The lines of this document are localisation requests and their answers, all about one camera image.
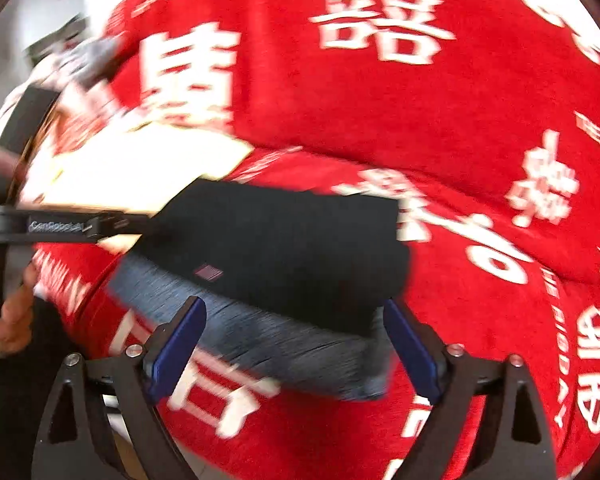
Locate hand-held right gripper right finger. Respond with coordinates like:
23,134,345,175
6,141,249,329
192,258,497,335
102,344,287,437
382,299,561,480

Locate red printed blanket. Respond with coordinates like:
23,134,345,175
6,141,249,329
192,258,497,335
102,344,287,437
30,0,600,480

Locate person's left hand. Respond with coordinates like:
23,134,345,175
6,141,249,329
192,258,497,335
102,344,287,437
0,264,40,357

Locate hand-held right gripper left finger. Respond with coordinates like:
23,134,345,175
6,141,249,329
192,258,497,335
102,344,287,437
31,296,208,480

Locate black pants with blue-grey lining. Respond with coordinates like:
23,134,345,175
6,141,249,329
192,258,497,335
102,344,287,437
107,177,413,401

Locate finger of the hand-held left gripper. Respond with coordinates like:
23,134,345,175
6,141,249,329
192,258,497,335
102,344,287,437
84,211,157,241

